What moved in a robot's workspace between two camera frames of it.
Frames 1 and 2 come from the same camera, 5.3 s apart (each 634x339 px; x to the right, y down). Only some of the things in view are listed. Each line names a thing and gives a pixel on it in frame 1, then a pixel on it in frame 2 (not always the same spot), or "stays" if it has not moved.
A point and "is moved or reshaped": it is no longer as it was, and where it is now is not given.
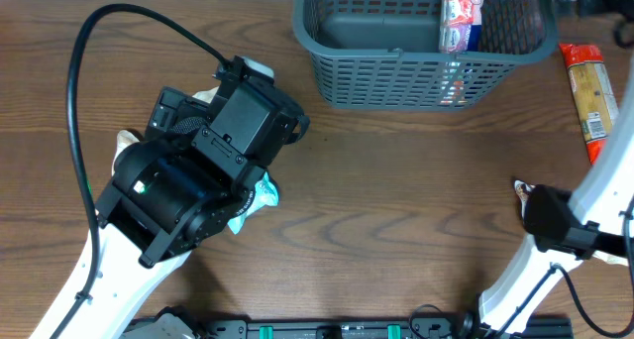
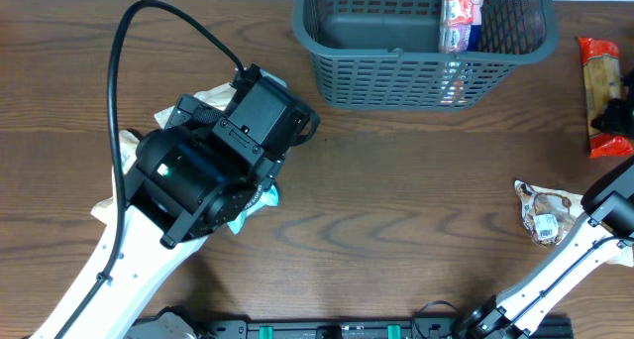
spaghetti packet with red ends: (593, 96) is moved or reshaped
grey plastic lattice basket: (375, 45) stays
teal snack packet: (265, 194) stays
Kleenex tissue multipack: (461, 17) stays
